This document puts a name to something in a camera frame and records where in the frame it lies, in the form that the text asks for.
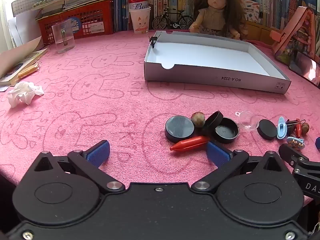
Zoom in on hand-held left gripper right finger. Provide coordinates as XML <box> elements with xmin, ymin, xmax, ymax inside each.
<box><xmin>191</xmin><ymin>141</ymin><xmax>293</xmax><ymax>193</ymax></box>

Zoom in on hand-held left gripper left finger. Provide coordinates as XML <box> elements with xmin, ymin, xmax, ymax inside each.
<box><xmin>25</xmin><ymin>140</ymin><xmax>125</xmax><ymax>193</ymax></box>

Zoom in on decorated blue hair clip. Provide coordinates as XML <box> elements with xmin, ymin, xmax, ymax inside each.
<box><xmin>286</xmin><ymin>136</ymin><xmax>306</xmax><ymax>150</ymax></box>

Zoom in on plain blue hair clip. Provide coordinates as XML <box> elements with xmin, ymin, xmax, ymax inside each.
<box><xmin>277</xmin><ymin>116</ymin><xmax>288</xmax><ymax>140</ymax></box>

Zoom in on red plastic clip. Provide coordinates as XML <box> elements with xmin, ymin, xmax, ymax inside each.
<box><xmin>170</xmin><ymin>136</ymin><xmax>210</xmax><ymax>152</ymax></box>

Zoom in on black binder clip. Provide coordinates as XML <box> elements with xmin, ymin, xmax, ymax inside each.
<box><xmin>149</xmin><ymin>31</ymin><xmax>163</xmax><ymax>49</ymax></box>
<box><xmin>286</xmin><ymin>119</ymin><xmax>306</xmax><ymax>128</ymax></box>

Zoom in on black round tin lid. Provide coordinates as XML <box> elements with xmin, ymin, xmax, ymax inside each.
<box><xmin>202</xmin><ymin>111</ymin><xmax>224</xmax><ymax>137</ymax></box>

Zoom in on small black round tin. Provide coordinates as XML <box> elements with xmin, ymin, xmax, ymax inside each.
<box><xmin>257</xmin><ymin>119</ymin><xmax>278</xmax><ymax>140</ymax></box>

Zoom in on black round tin glass top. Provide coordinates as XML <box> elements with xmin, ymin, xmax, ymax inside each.
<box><xmin>164</xmin><ymin>116</ymin><xmax>195</xmax><ymax>142</ymax></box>

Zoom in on white cardboard box tray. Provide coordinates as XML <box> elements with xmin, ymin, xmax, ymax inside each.
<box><xmin>144</xmin><ymin>30</ymin><xmax>292</xmax><ymax>94</ymax></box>

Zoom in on black round tin base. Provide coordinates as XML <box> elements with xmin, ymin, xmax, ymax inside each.
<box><xmin>215</xmin><ymin>117</ymin><xmax>240</xmax><ymax>144</ymax></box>

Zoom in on clear plastic dome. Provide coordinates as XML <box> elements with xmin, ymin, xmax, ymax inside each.
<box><xmin>235</xmin><ymin>111</ymin><xmax>259</xmax><ymax>131</ymax></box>

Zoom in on pink bunny print tablecloth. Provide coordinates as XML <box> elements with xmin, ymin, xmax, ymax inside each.
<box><xmin>0</xmin><ymin>29</ymin><xmax>320</xmax><ymax>205</ymax></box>

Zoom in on black smartphone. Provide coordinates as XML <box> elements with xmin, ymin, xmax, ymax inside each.
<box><xmin>289</xmin><ymin>50</ymin><xmax>320</xmax><ymax>88</ymax></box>

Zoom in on crumpled white tissue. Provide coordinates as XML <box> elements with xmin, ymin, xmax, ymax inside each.
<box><xmin>7</xmin><ymin>81</ymin><xmax>45</xmax><ymax>108</ymax></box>

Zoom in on yellow wrapped sticks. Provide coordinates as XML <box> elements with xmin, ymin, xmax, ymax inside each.
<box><xmin>17</xmin><ymin>64</ymin><xmax>40</xmax><ymax>80</ymax></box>

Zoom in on pink triangular toy box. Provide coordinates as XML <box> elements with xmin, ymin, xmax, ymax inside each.
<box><xmin>270</xmin><ymin>6</ymin><xmax>320</xmax><ymax>63</ymax></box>

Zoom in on open booklet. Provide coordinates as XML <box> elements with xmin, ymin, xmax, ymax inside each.
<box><xmin>0</xmin><ymin>49</ymin><xmax>48</xmax><ymax>87</ymax></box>

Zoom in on clear glass mug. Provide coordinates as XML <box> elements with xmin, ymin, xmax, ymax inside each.
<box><xmin>52</xmin><ymin>20</ymin><xmax>75</xmax><ymax>54</ymax></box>

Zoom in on wooden drawer box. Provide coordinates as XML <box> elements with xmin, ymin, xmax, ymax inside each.
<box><xmin>246</xmin><ymin>21</ymin><xmax>275</xmax><ymax>43</ymax></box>

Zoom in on brown paper sheet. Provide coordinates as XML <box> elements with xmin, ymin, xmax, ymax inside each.
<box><xmin>0</xmin><ymin>36</ymin><xmax>43</xmax><ymax>79</ymax></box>

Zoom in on large red plastic basket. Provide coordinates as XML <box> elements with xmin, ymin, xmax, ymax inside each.
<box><xmin>36</xmin><ymin>0</ymin><xmax>115</xmax><ymax>44</ymax></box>

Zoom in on long-haired brown doll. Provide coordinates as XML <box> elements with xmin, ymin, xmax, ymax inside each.
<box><xmin>189</xmin><ymin>0</ymin><xmax>248</xmax><ymax>40</ymax></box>

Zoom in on white cat print paper cup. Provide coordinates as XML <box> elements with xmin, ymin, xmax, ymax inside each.
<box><xmin>129</xmin><ymin>6</ymin><xmax>151</xmax><ymax>34</ymax></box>

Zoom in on black toy bicycle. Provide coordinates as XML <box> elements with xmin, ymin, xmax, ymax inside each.
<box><xmin>152</xmin><ymin>8</ymin><xmax>195</xmax><ymax>30</ymax></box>

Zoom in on white paper sheets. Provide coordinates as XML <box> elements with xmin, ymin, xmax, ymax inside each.
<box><xmin>7</xmin><ymin>17</ymin><xmax>43</xmax><ymax>48</ymax></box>

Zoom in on white pencil print box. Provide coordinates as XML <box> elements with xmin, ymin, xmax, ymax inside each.
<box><xmin>244</xmin><ymin>0</ymin><xmax>260</xmax><ymax>22</ymax></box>

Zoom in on grid cutting mat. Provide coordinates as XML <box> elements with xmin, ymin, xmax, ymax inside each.
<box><xmin>11</xmin><ymin>0</ymin><xmax>50</xmax><ymax>17</ymax></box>

